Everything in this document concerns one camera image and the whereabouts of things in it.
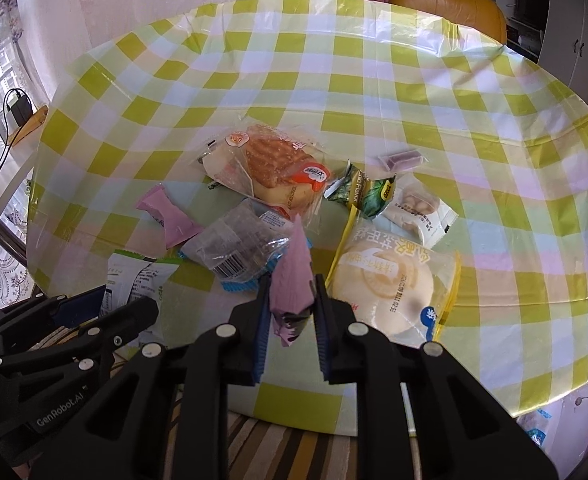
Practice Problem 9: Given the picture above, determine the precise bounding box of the green white snack packet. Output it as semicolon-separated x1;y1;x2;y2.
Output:
99;252;179;316

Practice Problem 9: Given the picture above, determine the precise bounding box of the pink black snack packet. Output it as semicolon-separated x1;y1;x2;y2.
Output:
269;216;315;347

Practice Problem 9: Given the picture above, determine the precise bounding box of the round bun yellow-edged packet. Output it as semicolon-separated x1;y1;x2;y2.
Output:
326;208;461;347

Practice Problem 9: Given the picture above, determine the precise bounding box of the orange sandwich bread packet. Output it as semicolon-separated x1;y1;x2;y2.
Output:
200;122;332;219

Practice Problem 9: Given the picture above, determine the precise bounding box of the white cookie snack packet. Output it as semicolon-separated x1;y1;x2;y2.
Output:
383;174;459;249

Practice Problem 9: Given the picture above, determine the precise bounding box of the purple bar clear packet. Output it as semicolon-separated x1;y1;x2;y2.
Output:
378;150;426;174

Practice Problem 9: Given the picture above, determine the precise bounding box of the striped sofa cushion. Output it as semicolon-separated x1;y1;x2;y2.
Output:
108;398;426;480

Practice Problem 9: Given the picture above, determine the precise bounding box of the white purple storage box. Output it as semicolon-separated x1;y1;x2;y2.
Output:
516;382;588;479

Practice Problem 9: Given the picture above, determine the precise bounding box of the green checkered tablecloth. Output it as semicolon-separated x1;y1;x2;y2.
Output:
27;0;588;415

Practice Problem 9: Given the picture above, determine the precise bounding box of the orange leather armchair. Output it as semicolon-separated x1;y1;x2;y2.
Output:
388;0;508;44

